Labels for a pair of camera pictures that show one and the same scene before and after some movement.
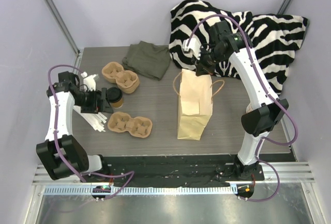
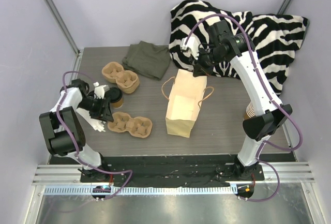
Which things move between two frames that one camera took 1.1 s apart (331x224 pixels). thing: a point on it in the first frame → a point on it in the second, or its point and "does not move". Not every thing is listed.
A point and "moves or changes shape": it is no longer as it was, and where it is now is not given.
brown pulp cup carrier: x=127 y=81 does not move
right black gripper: x=203 y=62 does not move
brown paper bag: x=195 y=106 moves or changes shape
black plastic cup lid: x=114 y=94 does not move
